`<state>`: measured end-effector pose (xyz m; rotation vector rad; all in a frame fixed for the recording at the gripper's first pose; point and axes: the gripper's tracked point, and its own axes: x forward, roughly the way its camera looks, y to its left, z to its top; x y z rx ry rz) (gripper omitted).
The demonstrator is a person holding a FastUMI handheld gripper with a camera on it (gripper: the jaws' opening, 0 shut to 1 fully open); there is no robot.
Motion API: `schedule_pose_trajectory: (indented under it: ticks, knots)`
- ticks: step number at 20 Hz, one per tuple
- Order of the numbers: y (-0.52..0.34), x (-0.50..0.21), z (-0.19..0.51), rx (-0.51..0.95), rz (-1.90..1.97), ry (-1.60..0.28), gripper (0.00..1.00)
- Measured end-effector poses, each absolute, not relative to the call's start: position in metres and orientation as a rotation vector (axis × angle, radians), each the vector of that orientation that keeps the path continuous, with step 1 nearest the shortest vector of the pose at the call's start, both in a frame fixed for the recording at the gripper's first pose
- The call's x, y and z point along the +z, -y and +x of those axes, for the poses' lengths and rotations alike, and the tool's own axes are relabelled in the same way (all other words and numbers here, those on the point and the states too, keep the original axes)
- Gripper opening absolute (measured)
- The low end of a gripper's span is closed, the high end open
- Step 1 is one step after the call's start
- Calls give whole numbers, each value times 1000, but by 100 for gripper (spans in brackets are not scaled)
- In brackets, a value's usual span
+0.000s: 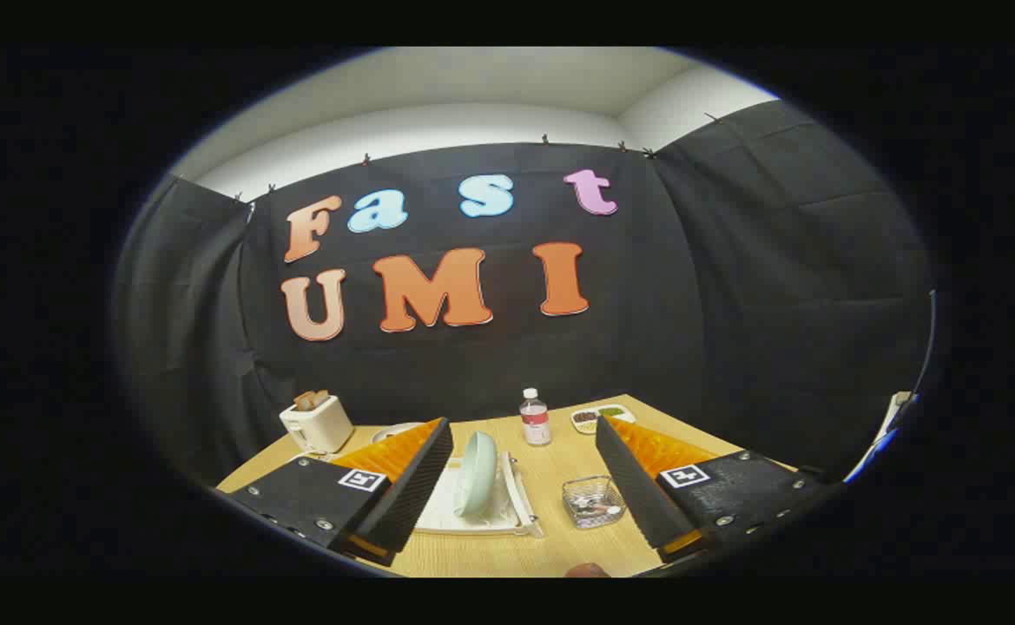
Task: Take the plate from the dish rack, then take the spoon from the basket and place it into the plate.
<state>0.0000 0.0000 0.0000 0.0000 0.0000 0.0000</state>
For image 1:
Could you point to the brown toast slices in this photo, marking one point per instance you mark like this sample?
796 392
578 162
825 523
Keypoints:
310 399

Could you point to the white divided dish with beans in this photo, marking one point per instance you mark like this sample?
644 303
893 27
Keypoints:
587 420

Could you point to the clear bottle with red label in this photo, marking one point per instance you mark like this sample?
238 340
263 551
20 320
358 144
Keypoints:
535 421

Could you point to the light green plate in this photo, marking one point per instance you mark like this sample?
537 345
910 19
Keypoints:
476 473

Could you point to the white plate with meat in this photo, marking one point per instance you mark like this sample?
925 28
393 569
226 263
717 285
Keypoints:
394 431

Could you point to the white and blue device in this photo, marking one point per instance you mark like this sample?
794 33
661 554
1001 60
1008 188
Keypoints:
885 430

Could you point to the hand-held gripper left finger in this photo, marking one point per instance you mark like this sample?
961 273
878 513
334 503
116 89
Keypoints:
411 486

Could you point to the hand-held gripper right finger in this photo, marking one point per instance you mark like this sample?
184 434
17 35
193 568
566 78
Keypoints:
637 486

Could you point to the white toaster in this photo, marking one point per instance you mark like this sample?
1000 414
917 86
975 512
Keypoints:
320 425

